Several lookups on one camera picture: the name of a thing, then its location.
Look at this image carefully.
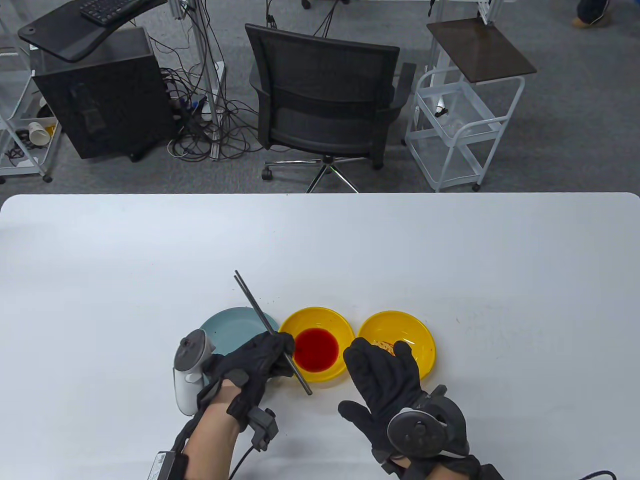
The person's right hand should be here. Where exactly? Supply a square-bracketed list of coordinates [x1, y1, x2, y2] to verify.
[337, 337, 436, 466]

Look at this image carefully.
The person's left hand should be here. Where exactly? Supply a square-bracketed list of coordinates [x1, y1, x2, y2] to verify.
[197, 331, 297, 418]

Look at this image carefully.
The black chopstick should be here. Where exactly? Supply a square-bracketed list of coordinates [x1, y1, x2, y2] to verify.
[234, 275, 311, 396]
[234, 270, 313, 397]

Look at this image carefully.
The red soy sauce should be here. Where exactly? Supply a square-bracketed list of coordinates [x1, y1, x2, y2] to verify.
[293, 327, 341, 372]

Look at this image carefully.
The person's right forearm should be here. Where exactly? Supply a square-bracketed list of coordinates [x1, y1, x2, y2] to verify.
[400, 457, 503, 480]

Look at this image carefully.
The black labelled left forearm pack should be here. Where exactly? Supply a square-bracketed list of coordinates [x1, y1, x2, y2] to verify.
[151, 450, 190, 480]

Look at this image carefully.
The person's left forearm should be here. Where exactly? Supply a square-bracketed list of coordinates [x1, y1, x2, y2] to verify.
[182, 382, 241, 480]

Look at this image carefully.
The yellow dumpling bowl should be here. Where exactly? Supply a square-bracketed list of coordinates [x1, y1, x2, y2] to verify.
[356, 310, 436, 381]

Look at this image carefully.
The yellow sauce bowl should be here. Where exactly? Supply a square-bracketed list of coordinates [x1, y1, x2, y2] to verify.
[277, 306, 356, 383]

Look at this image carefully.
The teal plate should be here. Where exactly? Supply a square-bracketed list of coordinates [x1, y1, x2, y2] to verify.
[199, 306, 281, 358]

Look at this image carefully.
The grey white right hand controller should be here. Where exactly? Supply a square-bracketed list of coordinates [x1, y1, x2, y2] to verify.
[386, 384, 471, 460]

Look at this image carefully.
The grey white hand controller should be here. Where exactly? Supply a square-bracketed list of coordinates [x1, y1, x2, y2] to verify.
[386, 384, 471, 460]
[172, 330, 217, 417]

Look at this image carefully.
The grey white left hand controller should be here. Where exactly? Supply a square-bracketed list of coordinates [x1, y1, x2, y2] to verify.
[172, 330, 217, 417]

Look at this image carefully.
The white power strip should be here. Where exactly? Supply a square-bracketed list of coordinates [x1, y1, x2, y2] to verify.
[200, 60, 227, 123]

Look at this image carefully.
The black computer tower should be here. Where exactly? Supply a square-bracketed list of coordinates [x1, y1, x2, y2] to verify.
[31, 26, 177, 162]

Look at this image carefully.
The black mesh office chair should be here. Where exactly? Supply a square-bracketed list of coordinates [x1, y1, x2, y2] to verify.
[245, 23, 417, 194]

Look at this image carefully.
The white paper cup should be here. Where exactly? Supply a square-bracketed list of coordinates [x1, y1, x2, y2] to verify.
[27, 121, 53, 146]

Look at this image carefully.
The brown side table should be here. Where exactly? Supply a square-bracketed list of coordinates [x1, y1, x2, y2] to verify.
[426, 18, 537, 83]

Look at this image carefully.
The black keyboard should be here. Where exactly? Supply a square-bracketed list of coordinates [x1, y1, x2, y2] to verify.
[80, 0, 151, 27]

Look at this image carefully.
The black desk board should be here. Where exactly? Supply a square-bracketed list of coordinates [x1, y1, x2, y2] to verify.
[18, 0, 168, 63]

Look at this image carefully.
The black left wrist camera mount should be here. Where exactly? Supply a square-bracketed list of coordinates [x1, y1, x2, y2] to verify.
[227, 395, 279, 452]

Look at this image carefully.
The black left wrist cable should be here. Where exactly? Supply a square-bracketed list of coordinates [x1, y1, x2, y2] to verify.
[227, 445, 257, 480]

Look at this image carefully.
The white wire cart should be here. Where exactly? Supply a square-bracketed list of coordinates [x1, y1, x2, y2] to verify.
[404, 67, 526, 193]
[0, 47, 63, 185]

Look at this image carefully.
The tangle of black cables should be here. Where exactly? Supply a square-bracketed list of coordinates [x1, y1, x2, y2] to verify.
[150, 30, 266, 162]

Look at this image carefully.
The aluminium frame post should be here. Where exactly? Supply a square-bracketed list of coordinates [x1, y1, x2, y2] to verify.
[170, 0, 223, 161]

